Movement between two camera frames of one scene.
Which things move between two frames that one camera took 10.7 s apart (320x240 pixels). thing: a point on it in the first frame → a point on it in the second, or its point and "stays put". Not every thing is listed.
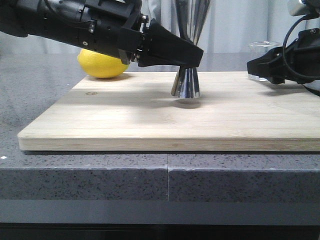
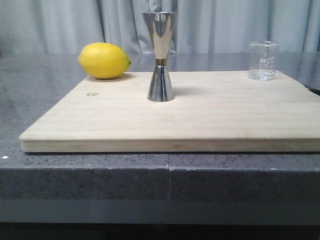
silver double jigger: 192,15 → 160,25
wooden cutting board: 136,111 stays put
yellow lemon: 98,65 stays put
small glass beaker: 258,48 stays put
